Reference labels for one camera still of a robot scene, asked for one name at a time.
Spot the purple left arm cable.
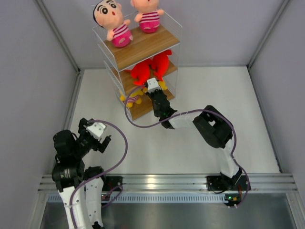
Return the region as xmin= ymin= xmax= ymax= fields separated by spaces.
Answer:
xmin=70 ymin=119 xmax=128 ymax=229

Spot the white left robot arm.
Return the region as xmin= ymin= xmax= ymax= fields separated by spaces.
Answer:
xmin=51 ymin=118 xmax=111 ymax=229

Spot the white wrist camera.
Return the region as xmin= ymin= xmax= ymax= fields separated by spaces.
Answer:
xmin=86 ymin=122 xmax=107 ymax=141
xmin=145 ymin=78 xmax=161 ymax=93

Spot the slotted grey cable duct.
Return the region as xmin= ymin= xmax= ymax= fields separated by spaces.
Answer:
xmin=47 ymin=192 xmax=229 ymax=204

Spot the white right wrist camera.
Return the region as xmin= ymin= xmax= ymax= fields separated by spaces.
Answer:
xmin=145 ymin=78 xmax=161 ymax=93

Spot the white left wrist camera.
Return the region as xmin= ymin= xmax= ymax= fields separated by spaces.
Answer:
xmin=86 ymin=122 xmax=107 ymax=141

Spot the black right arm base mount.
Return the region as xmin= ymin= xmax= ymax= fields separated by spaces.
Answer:
xmin=206 ymin=175 xmax=249 ymax=192

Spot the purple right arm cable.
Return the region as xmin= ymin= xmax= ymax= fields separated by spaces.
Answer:
xmin=124 ymin=83 xmax=251 ymax=208

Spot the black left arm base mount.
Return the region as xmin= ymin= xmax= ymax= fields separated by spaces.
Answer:
xmin=102 ymin=176 xmax=123 ymax=192

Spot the red shark plush toy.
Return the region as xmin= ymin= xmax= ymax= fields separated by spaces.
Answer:
xmin=124 ymin=59 xmax=155 ymax=86

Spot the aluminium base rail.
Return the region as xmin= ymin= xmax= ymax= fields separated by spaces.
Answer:
xmin=38 ymin=173 xmax=298 ymax=192

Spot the pink black-haired boy doll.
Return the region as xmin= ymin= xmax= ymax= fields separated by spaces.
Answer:
xmin=92 ymin=0 xmax=133 ymax=48

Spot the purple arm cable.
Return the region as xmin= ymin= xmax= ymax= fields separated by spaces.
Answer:
xmin=70 ymin=119 xmax=128 ymax=229
xmin=124 ymin=83 xmax=251 ymax=208

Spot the pink bald baby doll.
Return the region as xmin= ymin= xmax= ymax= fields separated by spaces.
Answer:
xmin=130 ymin=0 xmax=164 ymax=33

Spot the white wire wooden shelf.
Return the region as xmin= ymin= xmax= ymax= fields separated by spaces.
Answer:
xmin=91 ymin=10 xmax=183 ymax=121

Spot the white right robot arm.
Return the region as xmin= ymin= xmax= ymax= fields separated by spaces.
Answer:
xmin=144 ymin=89 xmax=251 ymax=194

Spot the yellow bear plush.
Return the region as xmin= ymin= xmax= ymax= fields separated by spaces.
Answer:
xmin=142 ymin=81 xmax=168 ymax=93
xmin=120 ymin=90 xmax=143 ymax=108

